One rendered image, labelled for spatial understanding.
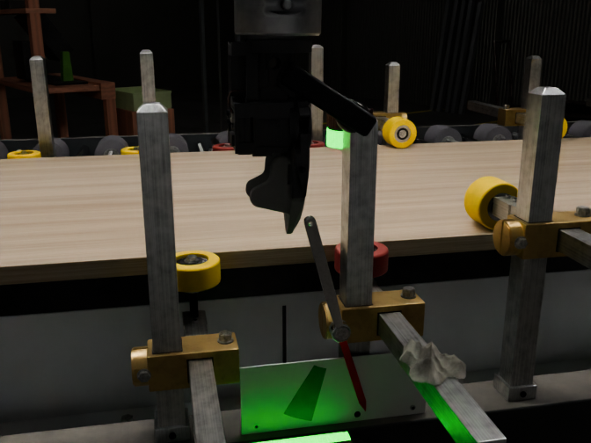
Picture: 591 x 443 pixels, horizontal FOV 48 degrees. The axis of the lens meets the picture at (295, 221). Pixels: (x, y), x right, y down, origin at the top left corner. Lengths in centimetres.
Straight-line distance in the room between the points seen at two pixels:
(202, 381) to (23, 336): 38
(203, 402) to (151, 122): 32
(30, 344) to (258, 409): 39
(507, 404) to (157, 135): 62
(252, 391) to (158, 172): 31
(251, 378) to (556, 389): 47
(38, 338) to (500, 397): 70
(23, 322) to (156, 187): 40
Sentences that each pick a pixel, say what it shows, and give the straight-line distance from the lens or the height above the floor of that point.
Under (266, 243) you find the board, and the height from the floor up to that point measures 90.
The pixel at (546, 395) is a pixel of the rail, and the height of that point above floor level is 70.
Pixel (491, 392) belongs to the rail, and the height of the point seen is 70.
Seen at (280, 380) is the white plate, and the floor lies 78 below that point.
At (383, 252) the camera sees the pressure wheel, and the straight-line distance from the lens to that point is 96.
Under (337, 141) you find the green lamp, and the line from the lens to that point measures 85.
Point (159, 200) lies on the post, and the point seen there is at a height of 103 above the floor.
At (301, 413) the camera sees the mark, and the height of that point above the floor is 72.
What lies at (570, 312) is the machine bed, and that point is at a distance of 131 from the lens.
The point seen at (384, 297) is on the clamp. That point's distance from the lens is 90.
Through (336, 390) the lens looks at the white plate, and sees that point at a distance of 92.
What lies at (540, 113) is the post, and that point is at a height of 112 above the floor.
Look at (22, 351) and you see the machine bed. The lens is 112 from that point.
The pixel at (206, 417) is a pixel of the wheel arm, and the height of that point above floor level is 82.
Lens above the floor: 123
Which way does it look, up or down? 17 degrees down
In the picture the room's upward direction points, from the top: straight up
